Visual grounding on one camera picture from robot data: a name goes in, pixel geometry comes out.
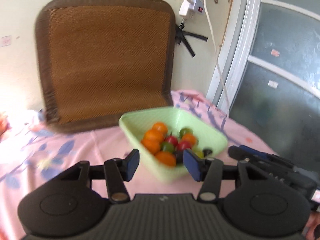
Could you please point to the green tomato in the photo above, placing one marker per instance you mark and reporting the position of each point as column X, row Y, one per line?
column 185, row 130
column 167, row 147
column 200, row 154

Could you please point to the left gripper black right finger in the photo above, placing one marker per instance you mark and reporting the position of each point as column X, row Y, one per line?
column 248, row 197

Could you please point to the orange tangerine in basin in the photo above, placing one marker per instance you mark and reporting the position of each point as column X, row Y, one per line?
column 152, row 146

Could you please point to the orange tangerine with wrinkled skin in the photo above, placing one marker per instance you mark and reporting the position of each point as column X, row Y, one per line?
column 166, row 158

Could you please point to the white framed glass door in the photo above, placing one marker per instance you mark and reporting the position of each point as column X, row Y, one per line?
column 268, row 79

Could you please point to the dark purple tomato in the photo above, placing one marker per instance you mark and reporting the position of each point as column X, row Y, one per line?
column 179, row 157

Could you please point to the light green plastic basin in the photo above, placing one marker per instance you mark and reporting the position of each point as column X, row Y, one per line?
column 135, row 124

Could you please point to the orange tomato in basin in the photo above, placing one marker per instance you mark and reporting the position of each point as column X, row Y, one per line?
column 190, row 138

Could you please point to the pink floral tablecloth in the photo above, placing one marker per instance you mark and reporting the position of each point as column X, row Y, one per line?
column 31, row 154

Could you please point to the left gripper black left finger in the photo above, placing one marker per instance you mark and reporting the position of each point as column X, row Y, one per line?
column 77, row 199

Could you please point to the red tomato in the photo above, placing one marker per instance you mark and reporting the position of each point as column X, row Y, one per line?
column 172, row 140
column 183, row 145

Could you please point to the person's right hand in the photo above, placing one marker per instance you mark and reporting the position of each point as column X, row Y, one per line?
column 313, row 226

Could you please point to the brown woven seat cushion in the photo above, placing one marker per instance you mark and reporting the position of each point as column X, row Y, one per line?
column 99, row 59

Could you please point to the orange round tomato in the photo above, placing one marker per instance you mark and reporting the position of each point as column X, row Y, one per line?
column 154, row 135

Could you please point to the green tomato in basin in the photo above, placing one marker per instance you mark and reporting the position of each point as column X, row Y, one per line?
column 185, row 130

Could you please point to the small orange tomato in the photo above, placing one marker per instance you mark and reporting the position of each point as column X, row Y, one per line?
column 160, row 127

